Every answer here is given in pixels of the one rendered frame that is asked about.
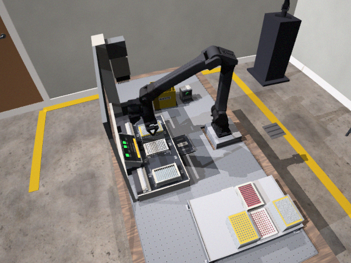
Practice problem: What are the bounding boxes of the white trough reservoir with red liquid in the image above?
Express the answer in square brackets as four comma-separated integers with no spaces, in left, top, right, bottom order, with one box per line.
[235,181,264,212]

